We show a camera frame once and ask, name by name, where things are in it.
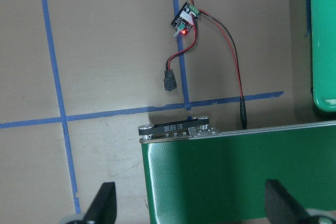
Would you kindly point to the black connector plug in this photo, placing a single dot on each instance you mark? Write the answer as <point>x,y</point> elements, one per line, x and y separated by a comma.
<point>169,80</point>

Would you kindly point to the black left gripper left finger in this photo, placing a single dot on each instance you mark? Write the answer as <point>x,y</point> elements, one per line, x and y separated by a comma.
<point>103,207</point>

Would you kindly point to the green tray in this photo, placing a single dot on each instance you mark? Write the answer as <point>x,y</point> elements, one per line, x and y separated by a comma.
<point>323,53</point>

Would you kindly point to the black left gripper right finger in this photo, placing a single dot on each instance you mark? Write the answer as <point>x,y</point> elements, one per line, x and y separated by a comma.
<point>281,207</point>

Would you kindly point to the small controller circuit board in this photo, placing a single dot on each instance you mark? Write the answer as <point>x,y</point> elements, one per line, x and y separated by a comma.
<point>184,20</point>

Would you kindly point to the green conveyor belt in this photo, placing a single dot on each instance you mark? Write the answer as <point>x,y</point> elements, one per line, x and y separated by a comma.
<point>220,178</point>

